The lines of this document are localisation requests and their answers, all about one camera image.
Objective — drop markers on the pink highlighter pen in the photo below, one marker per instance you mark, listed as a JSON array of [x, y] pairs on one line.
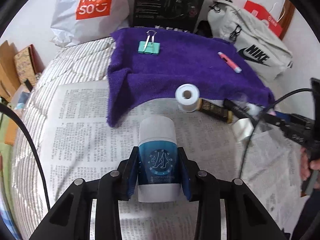
[[229, 62]]

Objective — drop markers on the green binder clip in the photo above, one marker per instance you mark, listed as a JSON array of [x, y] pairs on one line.
[[149, 46]]

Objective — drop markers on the red paper bag white handles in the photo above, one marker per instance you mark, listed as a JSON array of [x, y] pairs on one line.
[[264, 16]]

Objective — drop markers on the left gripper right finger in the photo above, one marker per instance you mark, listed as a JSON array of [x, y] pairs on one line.
[[189, 170]]

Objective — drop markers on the clear plastic cap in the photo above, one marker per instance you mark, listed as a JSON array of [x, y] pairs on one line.
[[241, 100]]

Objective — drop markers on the black headset box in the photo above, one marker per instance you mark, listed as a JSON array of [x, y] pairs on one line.
[[167, 14]]

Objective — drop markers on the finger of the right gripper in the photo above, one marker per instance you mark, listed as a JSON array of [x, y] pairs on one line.
[[276, 121], [283, 116]]

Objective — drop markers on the wooden headboard edge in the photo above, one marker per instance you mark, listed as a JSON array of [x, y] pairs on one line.
[[286, 16]]

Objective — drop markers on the black gold lighter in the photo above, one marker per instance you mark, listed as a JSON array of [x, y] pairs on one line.
[[214, 111]]

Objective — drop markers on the blue white bottle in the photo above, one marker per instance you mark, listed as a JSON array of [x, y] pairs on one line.
[[158, 180]]

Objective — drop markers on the purple towel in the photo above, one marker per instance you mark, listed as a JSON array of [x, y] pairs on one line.
[[136, 78]]

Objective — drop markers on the person's right hand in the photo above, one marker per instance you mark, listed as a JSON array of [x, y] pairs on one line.
[[306, 165]]

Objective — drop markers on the white Miniso plastic bag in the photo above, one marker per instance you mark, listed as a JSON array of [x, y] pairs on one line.
[[79, 21]]

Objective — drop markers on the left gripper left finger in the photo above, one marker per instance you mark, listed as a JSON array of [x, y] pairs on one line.
[[129, 169]]

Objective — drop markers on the patterned notebook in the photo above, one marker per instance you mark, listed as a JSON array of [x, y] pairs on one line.
[[26, 65]]

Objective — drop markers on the white wall charger plug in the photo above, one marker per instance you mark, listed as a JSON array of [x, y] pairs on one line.
[[242, 129]]

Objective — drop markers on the white USB night light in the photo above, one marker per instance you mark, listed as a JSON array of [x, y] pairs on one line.
[[253, 110]]

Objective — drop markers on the white Nike waist bag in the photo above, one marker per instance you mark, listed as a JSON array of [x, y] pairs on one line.
[[254, 41]]

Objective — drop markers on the white tape roll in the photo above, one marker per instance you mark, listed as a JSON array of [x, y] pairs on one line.
[[187, 97]]

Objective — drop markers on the newspaper sheet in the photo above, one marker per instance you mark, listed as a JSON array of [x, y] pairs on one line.
[[80, 155]]

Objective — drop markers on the black Horizon stick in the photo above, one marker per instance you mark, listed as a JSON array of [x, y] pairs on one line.
[[238, 111]]

